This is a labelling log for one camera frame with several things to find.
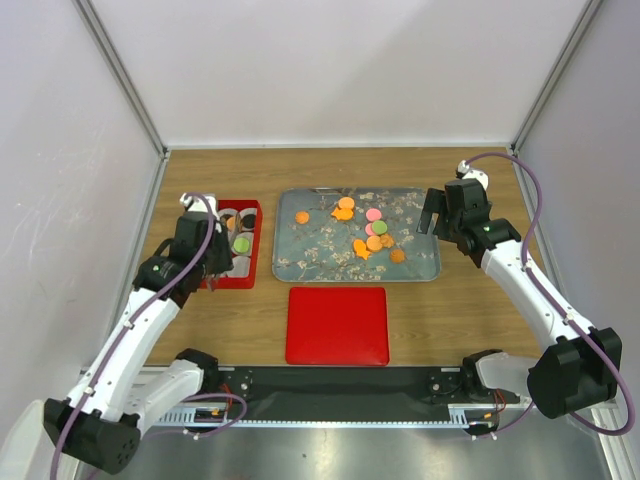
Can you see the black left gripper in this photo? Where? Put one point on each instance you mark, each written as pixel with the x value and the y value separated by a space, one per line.
pixel 224 263

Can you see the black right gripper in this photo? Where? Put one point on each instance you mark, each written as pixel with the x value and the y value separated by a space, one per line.
pixel 433 205

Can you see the orange round waffle cookie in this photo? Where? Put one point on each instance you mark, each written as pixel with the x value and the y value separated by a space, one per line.
pixel 374 243

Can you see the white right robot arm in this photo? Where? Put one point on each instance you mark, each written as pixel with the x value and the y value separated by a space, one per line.
pixel 579 365

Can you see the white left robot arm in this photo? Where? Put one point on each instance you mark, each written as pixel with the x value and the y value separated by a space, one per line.
pixel 103 418

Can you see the orange flower cookie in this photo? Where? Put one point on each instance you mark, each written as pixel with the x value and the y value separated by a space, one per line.
pixel 387 241

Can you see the orange swirl cookie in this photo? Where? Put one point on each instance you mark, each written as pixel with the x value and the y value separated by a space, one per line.
pixel 397 256

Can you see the pink round cookie upper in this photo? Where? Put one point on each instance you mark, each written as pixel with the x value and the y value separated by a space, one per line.
pixel 373 215

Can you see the red cookie box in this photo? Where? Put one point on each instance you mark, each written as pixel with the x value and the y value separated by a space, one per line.
pixel 245 265

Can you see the orange round cookie top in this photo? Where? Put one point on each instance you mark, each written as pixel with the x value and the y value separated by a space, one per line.
pixel 346 203

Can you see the orange fish cookie top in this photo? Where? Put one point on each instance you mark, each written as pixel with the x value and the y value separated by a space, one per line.
pixel 343 214

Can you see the floral metal serving tray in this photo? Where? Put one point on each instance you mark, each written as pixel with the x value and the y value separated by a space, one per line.
pixel 322 249

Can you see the red box lid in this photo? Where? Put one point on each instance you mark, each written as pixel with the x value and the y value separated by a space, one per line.
pixel 337 326

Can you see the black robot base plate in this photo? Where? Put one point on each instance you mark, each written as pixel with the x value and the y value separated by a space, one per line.
pixel 357 387

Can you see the white cable duct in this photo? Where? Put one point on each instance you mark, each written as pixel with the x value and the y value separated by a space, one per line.
pixel 203 417

